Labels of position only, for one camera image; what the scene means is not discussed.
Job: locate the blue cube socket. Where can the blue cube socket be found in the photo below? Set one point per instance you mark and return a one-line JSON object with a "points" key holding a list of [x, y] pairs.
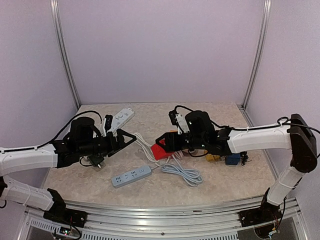
{"points": [[233, 160]]}

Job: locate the long white power strip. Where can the long white power strip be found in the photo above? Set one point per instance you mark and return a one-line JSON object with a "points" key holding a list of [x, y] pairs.
{"points": [[120, 119]]}

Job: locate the black power adapter with cable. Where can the black power adapter with cable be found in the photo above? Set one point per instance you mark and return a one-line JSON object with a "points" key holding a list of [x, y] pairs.
{"points": [[244, 158]]}

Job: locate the right aluminium frame post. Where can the right aluminium frame post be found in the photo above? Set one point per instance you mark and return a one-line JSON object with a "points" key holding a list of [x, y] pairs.
{"points": [[258, 53]]}

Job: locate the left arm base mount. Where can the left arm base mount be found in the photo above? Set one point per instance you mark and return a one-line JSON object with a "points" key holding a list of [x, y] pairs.
{"points": [[67, 216]]}

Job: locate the aluminium frame post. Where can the aluminium frame post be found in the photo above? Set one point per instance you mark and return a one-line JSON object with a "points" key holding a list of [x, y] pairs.
{"points": [[258, 53], [54, 5]]}

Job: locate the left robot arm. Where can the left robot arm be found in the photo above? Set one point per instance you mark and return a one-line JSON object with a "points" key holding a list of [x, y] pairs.
{"points": [[84, 141]]}

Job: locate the yellow cube socket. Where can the yellow cube socket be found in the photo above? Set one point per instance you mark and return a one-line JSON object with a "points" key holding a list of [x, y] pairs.
{"points": [[213, 158]]}

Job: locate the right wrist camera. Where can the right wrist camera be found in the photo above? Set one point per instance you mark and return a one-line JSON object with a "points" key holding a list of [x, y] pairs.
{"points": [[179, 121]]}

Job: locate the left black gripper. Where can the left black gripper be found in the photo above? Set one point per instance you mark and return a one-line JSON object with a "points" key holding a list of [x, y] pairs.
{"points": [[115, 146]]}

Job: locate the aluminium front rail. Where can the aluminium front rail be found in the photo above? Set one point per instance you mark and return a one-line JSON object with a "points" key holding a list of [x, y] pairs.
{"points": [[219, 221]]}

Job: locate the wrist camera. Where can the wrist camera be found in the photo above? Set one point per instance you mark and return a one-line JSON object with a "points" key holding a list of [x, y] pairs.
{"points": [[179, 121], [106, 124]]}

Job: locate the left aluminium frame post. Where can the left aluminium frame post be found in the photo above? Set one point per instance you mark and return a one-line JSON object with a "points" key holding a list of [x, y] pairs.
{"points": [[54, 5]]}

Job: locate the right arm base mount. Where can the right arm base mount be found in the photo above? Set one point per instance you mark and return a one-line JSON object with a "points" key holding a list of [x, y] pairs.
{"points": [[256, 216]]}

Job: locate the light blue power strip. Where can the light blue power strip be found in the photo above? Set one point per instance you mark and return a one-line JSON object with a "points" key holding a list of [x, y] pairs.
{"points": [[131, 176]]}

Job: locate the dark green cube socket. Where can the dark green cube socket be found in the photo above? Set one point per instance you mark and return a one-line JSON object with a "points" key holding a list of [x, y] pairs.
{"points": [[96, 160]]}

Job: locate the red cube socket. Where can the red cube socket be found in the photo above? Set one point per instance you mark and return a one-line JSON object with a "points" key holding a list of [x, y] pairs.
{"points": [[159, 153]]}

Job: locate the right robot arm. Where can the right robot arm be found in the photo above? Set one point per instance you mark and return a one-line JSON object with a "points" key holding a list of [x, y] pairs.
{"points": [[196, 131]]}

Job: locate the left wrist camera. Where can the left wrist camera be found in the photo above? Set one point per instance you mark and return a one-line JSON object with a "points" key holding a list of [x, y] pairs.
{"points": [[106, 124]]}

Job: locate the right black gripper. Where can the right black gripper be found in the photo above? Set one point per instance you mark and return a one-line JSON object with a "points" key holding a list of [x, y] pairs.
{"points": [[170, 139]]}

